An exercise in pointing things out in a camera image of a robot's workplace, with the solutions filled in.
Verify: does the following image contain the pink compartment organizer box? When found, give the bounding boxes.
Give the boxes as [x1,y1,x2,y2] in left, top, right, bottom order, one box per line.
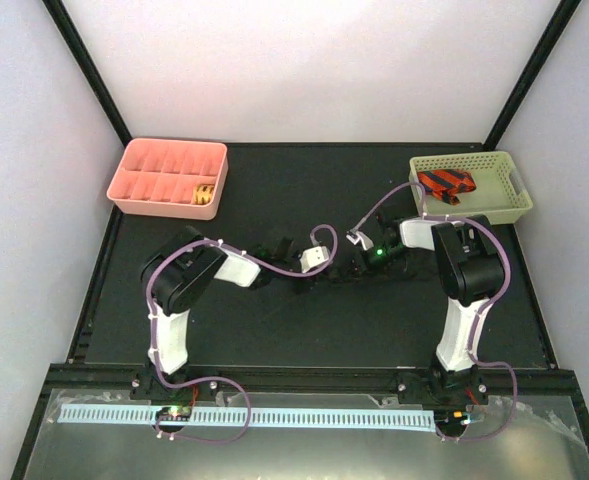
[107,138,228,221]

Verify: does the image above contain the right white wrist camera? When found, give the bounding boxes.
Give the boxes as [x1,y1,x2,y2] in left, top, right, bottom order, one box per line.
[346,228,374,251]

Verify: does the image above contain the green perforated plastic basket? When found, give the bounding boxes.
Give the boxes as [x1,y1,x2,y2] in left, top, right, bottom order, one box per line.
[409,151,533,225]

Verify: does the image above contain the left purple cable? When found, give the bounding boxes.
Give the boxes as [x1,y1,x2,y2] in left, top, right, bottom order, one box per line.
[144,224,340,445]

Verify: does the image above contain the orange navy striped tie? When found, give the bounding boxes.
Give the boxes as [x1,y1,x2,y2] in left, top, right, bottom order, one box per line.
[417,169,477,206]

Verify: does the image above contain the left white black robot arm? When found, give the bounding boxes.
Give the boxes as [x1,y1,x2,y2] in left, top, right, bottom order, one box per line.
[140,224,338,399]

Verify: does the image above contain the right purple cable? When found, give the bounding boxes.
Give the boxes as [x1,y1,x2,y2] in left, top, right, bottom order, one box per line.
[351,182,519,445]

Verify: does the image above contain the clear acrylic sheet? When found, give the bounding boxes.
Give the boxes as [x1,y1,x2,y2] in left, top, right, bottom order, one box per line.
[18,390,589,479]

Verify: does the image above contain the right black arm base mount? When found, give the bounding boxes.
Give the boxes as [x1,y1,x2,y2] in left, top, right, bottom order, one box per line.
[397,370,488,407]

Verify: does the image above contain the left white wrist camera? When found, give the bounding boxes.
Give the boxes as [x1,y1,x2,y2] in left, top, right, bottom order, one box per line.
[300,246,330,273]

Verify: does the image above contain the black necktie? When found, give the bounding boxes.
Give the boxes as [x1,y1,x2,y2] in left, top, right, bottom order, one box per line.
[318,257,438,285]

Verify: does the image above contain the black frame post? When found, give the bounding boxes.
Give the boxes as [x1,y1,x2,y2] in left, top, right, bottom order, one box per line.
[483,0,582,151]
[42,0,132,147]

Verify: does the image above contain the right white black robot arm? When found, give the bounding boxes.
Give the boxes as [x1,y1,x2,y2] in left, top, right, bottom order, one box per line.
[347,213,511,403]

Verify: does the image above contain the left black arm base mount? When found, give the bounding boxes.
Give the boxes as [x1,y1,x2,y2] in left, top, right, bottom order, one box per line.
[128,367,221,401]

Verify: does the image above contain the purple cable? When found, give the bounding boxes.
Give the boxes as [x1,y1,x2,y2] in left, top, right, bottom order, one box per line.
[144,224,340,445]
[351,182,519,445]

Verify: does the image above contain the yellow black rolled tie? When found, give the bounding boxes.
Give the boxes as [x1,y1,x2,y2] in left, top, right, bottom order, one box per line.
[191,184,215,206]

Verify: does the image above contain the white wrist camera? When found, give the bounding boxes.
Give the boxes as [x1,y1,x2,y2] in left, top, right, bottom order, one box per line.
[300,246,330,273]
[346,228,374,251]

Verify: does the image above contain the light blue slotted cable duct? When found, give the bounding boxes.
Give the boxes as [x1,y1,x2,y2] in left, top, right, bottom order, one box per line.
[57,404,436,433]

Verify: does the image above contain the left black frame post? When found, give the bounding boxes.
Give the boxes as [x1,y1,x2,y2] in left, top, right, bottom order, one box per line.
[42,0,132,147]

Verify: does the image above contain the right black frame post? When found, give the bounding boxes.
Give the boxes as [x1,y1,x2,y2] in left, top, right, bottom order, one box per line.
[483,0,582,151]

